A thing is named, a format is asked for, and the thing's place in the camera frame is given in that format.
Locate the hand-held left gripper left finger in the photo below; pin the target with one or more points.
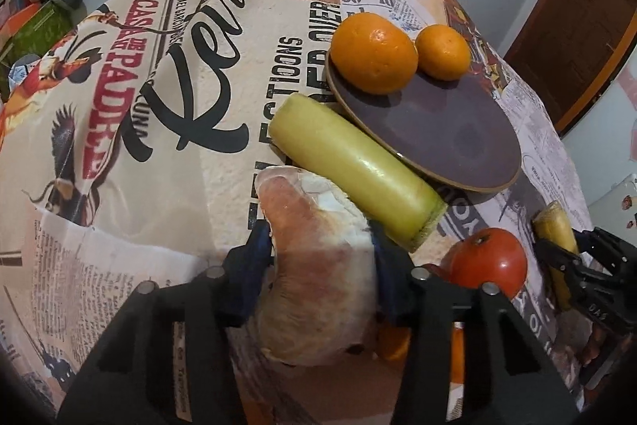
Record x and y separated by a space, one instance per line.
251 263

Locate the large orange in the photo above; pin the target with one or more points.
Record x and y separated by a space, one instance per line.
373 51

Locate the printed tablecloth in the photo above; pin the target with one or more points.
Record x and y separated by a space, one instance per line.
164 131

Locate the white appliance with stickers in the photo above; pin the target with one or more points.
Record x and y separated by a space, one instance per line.
609 156

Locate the yellow-green cucumber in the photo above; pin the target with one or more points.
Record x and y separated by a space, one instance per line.
348 161

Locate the orange fruit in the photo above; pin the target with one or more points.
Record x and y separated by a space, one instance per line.
393 343

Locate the dark round plate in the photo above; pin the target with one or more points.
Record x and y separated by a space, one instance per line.
448 131

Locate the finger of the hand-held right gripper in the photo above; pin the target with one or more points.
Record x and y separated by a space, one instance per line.
604 250
572 273

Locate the green box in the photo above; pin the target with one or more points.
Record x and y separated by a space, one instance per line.
35 29

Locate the brown wooden door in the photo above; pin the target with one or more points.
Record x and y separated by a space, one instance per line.
577 16

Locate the small orange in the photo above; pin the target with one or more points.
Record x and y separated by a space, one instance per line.
443 51

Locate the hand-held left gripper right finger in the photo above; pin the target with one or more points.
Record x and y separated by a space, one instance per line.
390 278

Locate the red tomato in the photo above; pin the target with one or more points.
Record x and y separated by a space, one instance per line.
490 263

